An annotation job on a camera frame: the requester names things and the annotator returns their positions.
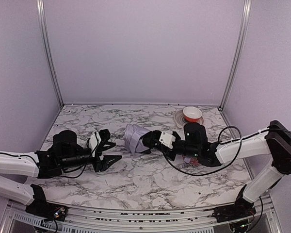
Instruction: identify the lilac folding umbrella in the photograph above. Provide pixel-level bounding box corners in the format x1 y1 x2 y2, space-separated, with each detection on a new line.
124 124 197 161

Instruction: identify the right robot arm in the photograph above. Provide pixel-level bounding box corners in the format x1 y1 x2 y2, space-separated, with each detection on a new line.
141 120 291 218

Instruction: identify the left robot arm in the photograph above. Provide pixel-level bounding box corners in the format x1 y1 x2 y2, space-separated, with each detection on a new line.
0 129 122 218

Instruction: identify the grey swirl plate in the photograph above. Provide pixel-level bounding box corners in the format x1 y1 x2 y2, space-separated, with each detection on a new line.
174 109 204 129

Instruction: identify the orange white bowl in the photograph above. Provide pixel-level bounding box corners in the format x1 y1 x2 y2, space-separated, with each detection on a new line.
182 106 202 122

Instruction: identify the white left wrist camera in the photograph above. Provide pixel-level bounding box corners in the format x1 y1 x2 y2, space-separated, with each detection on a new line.
88 131 101 157

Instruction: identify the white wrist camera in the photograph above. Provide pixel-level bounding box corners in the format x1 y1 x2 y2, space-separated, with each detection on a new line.
88 131 101 157
159 132 176 150

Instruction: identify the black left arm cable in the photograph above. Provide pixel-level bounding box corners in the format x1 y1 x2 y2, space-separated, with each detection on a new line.
0 150 100 179

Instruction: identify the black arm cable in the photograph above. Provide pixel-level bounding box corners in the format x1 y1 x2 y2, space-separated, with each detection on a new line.
0 150 100 179
160 125 291 177

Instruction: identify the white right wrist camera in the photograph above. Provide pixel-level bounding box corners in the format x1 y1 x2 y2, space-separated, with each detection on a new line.
159 132 176 150

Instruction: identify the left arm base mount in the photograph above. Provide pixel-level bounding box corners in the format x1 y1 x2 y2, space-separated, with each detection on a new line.
25 202 68 221

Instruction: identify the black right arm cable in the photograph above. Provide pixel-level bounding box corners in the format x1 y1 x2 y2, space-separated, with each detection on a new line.
160 125 291 177

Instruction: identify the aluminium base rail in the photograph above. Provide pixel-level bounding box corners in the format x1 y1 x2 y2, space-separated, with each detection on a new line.
0 196 282 233

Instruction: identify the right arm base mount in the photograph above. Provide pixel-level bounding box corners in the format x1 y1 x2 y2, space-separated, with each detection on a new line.
211 204 256 223

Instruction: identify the left aluminium frame post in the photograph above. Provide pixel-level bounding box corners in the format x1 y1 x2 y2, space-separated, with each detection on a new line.
36 0 64 109

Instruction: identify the aluminium frame post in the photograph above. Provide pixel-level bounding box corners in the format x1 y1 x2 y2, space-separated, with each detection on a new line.
219 0 252 111
36 0 64 109

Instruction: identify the right aluminium frame post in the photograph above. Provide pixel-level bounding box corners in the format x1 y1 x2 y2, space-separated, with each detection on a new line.
219 0 252 111

